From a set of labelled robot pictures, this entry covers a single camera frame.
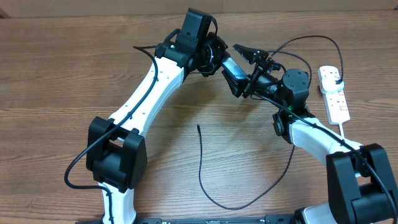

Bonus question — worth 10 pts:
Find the white power strip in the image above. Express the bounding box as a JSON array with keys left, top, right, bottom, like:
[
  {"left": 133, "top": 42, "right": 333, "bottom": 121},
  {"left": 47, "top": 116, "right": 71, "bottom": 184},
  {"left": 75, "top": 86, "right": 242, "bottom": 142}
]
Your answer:
[{"left": 317, "top": 65, "right": 351, "bottom": 126}]

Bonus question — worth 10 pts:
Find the white charger plug adapter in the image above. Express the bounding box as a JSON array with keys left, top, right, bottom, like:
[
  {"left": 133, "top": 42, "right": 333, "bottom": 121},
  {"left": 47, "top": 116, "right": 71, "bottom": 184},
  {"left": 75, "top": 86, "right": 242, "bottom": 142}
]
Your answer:
[{"left": 319, "top": 75, "right": 345, "bottom": 94}]

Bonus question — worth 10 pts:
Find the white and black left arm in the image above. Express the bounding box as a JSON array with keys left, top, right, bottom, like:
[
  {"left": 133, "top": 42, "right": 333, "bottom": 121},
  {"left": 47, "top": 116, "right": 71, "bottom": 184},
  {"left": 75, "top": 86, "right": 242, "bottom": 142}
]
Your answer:
[{"left": 86, "top": 9, "right": 227, "bottom": 223}]

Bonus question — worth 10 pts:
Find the black charger cable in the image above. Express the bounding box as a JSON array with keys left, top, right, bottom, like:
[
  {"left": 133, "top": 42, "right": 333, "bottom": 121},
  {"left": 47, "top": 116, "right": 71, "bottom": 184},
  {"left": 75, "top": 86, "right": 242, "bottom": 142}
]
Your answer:
[{"left": 197, "top": 35, "right": 345, "bottom": 211}]

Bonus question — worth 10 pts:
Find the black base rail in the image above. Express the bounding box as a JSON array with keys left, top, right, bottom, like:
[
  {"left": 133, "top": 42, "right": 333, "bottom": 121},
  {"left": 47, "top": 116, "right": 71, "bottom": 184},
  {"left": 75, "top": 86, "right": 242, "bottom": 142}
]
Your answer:
[{"left": 74, "top": 213, "right": 312, "bottom": 224}]

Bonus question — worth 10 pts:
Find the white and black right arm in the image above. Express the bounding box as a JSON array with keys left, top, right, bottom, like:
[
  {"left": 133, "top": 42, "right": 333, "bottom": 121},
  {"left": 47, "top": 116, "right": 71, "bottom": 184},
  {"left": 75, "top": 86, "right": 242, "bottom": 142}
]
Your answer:
[{"left": 221, "top": 44, "right": 397, "bottom": 223}]

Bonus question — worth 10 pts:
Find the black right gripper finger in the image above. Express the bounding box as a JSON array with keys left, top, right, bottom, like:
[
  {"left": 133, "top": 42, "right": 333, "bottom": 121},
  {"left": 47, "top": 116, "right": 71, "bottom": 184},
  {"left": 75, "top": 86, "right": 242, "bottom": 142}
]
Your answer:
[
  {"left": 221, "top": 70, "right": 250, "bottom": 98},
  {"left": 233, "top": 44, "right": 269, "bottom": 65}
]

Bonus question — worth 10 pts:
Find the blue Galaxy smartphone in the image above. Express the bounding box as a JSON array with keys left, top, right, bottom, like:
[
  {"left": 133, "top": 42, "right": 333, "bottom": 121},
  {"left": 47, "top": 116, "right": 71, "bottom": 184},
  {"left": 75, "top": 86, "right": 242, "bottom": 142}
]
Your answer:
[{"left": 221, "top": 57, "right": 247, "bottom": 82}]

